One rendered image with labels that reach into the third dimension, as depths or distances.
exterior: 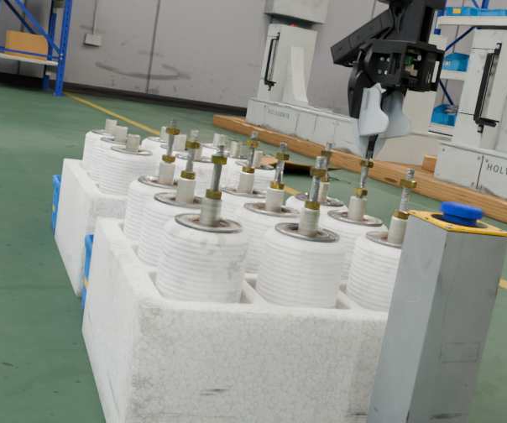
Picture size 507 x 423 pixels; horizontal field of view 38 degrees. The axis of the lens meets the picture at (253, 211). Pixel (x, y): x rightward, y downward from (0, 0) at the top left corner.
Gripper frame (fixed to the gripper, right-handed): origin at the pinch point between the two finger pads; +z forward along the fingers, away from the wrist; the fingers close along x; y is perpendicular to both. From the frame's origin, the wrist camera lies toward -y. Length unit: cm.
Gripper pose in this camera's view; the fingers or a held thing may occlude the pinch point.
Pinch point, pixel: (365, 147)
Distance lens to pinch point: 100.0
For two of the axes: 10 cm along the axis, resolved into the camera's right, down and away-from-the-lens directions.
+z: -1.6, 9.7, 1.8
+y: 5.6, 2.4, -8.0
